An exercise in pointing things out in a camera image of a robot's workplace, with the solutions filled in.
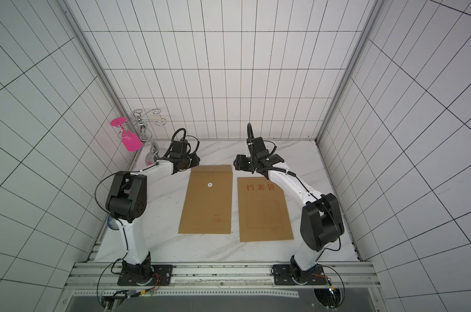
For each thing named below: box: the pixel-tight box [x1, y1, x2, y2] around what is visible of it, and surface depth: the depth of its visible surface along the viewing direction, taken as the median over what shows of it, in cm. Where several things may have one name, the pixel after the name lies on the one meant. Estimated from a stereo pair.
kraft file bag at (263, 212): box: [237, 176, 295, 243], surface depth 92 cm
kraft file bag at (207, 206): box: [178, 165, 233, 234], surface depth 94 cm
